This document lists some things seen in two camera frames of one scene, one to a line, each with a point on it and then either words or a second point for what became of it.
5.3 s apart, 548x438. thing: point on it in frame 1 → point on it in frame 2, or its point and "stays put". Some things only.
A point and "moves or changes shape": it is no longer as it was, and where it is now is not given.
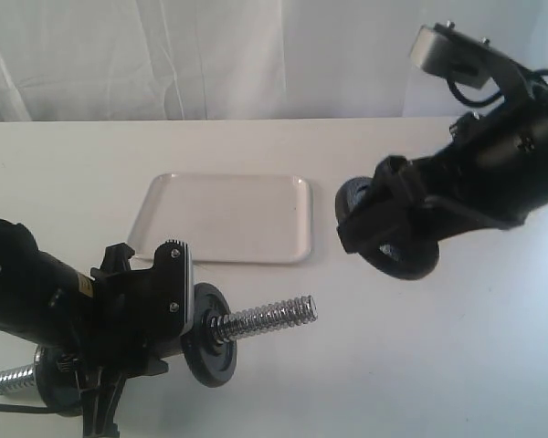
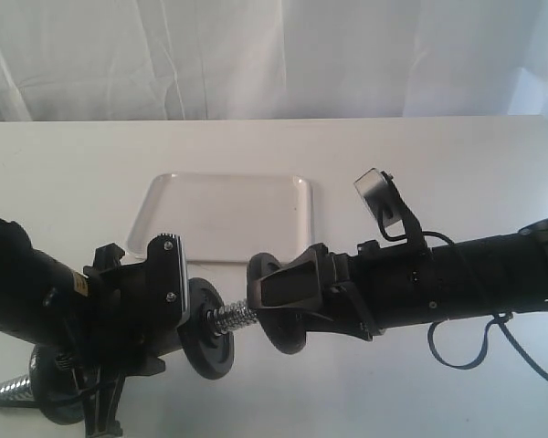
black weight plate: [409, 260] → [286, 328]
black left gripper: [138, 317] stays put
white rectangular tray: [227, 218] stays put
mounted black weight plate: [57, 379] moves or changes shape
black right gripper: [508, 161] → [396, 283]
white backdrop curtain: [242, 59] stays put
